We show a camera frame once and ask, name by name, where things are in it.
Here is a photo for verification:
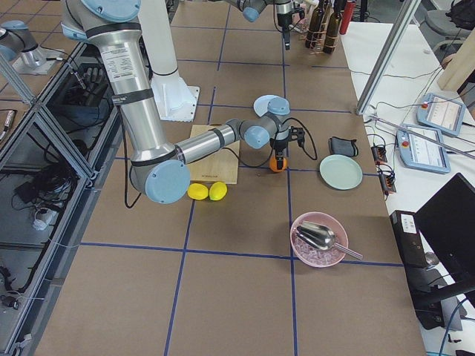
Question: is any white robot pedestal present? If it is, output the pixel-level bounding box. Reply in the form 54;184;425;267
138;0;200;122

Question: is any teach pendant lower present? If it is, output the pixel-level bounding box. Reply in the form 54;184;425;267
396;125;451;174

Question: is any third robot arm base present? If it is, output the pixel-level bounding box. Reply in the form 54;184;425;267
1;20;63;75

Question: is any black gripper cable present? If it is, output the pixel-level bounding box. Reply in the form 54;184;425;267
222;117;318;170

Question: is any dark wine bottle back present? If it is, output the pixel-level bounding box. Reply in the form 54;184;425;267
305;0;328;48

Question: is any aluminium frame post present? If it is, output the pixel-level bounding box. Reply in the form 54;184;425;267
356;0;422;115

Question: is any pink bowl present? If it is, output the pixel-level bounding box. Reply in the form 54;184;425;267
290;212;349;268

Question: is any yellow lemon right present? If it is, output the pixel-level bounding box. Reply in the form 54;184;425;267
209;182;228;201

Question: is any yellow lemon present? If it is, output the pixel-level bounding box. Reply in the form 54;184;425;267
209;182;228;201
187;183;209;200

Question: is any dark grey folded cloth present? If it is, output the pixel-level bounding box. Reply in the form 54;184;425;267
328;136;359;157

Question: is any orange fruit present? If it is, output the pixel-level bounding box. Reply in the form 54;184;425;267
269;156;287;173

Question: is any teach pendant upper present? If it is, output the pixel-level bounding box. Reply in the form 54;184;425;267
416;93;466;137

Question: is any wooden cutting board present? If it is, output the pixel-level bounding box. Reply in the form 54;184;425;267
179;125;240;184

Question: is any yellow lemon left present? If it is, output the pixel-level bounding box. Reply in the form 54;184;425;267
187;183;209;200

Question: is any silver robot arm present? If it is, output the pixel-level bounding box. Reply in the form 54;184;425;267
226;0;305;50
62;1;290;204

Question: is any mint green plate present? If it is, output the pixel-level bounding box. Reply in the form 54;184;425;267
319;154;363;190

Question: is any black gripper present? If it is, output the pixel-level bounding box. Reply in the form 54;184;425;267
272;128;289;163
276;2;294;50

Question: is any metal scoop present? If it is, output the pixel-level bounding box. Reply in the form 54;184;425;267
296;221;363;260

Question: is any light blue plate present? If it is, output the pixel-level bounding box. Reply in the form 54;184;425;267
253;95;289;116

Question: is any dark wine bottle front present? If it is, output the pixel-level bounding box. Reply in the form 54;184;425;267
323;0;343;54

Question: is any black monitor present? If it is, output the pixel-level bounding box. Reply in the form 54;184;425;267
414;173;474;275

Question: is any dark wine bottle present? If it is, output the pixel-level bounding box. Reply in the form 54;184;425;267
305;0;328;48
323;0;343;54

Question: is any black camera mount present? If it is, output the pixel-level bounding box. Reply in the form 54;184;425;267
289;126;305;148

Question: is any black computer box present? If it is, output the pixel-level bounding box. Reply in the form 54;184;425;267
390;210;428;268

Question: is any copper wire bottle rack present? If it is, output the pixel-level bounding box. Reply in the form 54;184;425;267
310;27;338;53

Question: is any teach pendant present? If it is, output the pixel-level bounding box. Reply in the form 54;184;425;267
416;93;466;137
396;125;451;174

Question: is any red cylinder bottle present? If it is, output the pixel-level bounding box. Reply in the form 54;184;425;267
339;0;356;35

